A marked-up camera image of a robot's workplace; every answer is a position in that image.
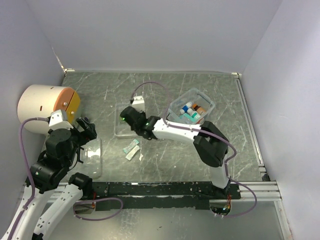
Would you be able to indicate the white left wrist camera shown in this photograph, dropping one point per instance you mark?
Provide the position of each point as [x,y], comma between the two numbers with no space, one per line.
[59,120]

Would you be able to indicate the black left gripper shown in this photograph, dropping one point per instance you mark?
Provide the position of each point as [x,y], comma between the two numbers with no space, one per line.
[88,133]

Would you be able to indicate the cream cylinder with orange face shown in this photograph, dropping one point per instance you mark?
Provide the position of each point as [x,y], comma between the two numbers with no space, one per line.
[38,102]

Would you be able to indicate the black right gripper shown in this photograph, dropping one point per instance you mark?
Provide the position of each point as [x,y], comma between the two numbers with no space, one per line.
[142,113]

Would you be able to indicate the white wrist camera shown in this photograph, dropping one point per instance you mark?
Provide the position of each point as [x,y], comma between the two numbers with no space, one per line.
[138,103]
[59,120]

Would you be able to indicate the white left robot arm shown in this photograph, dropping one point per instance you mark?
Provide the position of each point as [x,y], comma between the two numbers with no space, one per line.
[62,148]

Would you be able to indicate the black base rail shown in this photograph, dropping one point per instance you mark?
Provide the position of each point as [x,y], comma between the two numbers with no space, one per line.
[149,195]

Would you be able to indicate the white bottle green label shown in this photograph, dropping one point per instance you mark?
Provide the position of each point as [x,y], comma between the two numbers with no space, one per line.
[195,115]

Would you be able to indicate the white flat packet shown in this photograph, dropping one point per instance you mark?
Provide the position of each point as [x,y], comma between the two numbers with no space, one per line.
[132,153]

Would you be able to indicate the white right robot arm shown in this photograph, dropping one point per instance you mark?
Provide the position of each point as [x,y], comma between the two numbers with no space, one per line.
[209,142]

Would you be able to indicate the amber bottle orange cap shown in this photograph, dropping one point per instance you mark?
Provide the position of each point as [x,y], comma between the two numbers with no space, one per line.
[199,109]

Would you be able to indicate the clear first aid box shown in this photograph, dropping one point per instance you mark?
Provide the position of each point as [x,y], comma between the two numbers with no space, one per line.
[195,96]

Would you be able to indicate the clear lid with black handle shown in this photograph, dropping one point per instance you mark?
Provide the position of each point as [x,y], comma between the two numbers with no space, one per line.
[91,157]

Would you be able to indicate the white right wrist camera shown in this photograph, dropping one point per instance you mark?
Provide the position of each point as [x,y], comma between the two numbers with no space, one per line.
[138,103]

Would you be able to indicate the teal white tube box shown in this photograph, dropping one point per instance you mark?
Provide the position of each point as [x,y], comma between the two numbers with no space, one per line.
[128,148]

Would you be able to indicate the clear compartment tray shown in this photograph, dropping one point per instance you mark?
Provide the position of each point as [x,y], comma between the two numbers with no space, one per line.
[121,129]

